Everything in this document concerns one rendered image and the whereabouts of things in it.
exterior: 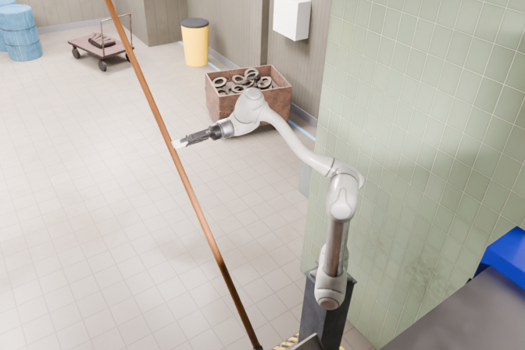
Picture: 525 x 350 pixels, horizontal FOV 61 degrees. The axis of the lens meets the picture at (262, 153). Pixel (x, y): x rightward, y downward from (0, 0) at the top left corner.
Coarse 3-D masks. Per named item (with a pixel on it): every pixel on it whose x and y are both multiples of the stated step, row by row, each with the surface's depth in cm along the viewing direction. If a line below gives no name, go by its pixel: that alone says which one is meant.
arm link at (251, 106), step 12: (240, 96) 194; (252, 96) 190; (240, 108) 195; (252, 108) 192; (264, 108) 194; (240, 120) 201; (252, 120) 198; (264, 120) 198; (276, 120) 197; (288, 132) 201; (288, 144) 205; (300, 144) 206; (300, 156) 209; (312, 156) 209; (324, 156) 210; (324, 168) 208
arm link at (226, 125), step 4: (220, 120) 204; (224, 120) 204; (228, 120) 204; (220, 124) 202; (224, 124) 202; (228, 124) 203; (232, 124) 204; (224, 128) 201; (228, 128) 202; (232, 128) 203; (224, 132) 202; (228, 132) 203; (232, 132) 204; (224, 136) 203; (228, 136) 205; (232, 136) 207
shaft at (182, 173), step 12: (108, 0) 200; (120, 24) 199; (120, 36) 198; (132, 60) 196; (144, 84) 195; (156, 108) 194; (156, 120) 193; (168, 144) 192; (180, 168) 190; (192, 192) 189; (192, 204) 189; (204, 216) 189; (204, 228) 187; (216, 252) 186; (228, 276) 185; (228, 288) 184; (240, 300) 184; (240, 312) 183; (252, 336) 182
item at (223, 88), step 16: (208, 80) 567; (224, 80) 573; (240, 80) 601; (256, 80) 580; (272, 80) 605; (208, 96) 583; (224, 96) 527; (272, 96) 552; (288, 96) 560; (224, 112) 539; (288, 112) 575
